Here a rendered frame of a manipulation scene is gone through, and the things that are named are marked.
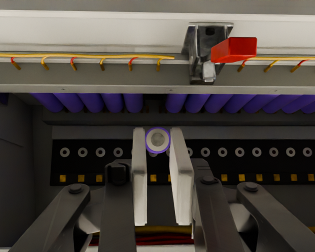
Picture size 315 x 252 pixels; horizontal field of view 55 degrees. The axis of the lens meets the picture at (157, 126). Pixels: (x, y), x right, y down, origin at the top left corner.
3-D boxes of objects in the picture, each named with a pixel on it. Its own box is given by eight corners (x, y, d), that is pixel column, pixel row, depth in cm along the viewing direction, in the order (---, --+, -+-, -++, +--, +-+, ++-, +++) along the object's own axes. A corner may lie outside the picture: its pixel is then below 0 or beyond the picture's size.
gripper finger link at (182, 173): (178, 171, 14) (194, 171, 14) (170, 127, 21) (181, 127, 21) (176, 226, 15) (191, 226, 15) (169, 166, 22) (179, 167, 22)
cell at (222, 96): (203, 96, 32) (217, 73, 26) (220, 96, 32) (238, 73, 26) (204, 113, 32) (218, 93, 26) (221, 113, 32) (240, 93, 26)
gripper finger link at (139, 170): (146, 226, 15) (131, 227, 15) (144, 167, 22) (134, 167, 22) (147, 171, 14) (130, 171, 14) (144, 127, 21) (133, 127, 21)
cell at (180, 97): (165, 96, 32) (169, 72, 26) (182, 96, 32) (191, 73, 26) (165, 113, 32) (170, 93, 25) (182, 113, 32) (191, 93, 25)
